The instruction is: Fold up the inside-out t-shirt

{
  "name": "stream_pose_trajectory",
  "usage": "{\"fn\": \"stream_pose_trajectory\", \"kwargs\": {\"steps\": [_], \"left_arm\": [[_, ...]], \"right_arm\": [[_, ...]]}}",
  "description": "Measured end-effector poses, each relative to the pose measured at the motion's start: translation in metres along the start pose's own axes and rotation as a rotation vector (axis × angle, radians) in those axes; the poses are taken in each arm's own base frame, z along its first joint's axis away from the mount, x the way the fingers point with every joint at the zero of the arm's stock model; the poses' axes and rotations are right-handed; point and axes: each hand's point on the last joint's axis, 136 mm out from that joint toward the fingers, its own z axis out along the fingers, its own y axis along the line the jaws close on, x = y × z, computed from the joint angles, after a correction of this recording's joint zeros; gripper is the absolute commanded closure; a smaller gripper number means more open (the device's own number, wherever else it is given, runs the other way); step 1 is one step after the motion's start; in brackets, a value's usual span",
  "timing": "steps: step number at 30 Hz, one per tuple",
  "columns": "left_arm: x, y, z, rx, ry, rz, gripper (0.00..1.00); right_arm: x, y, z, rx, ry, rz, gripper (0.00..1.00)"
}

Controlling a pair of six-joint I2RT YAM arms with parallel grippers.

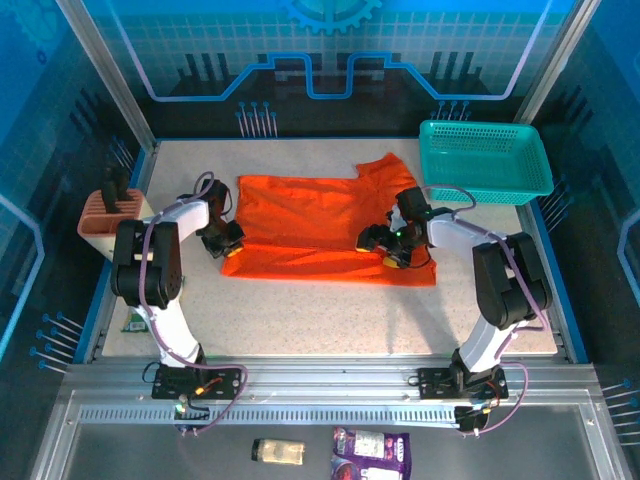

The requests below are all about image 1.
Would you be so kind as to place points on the purple snack bag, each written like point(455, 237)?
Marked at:
point(372, 452)

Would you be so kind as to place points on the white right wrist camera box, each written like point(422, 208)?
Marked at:
point(392, 218)

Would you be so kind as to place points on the clear jar with beige contents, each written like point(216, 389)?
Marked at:
point(278, 451)

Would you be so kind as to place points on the teal plastic mesh basket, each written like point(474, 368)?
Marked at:
point(485, 160)

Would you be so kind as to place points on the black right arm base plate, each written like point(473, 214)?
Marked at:
point(432, 382)

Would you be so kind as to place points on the orange t-shirt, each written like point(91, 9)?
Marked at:
point(310, 230)

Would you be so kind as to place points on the aluminium frame post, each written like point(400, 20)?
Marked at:
point(555, 60)
point(107, 70)

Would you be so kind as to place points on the beige knife block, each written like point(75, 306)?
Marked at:
point(100, 220)

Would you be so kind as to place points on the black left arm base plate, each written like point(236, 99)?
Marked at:
point(227, 382)

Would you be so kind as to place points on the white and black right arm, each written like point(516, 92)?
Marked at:
point(505, 285)

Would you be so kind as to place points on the green snack bag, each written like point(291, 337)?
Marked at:
point(135, 325)

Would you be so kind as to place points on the slotted aluminium rail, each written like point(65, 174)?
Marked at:
point(310, 415)

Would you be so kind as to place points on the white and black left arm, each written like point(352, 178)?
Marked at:
point(172, 330)

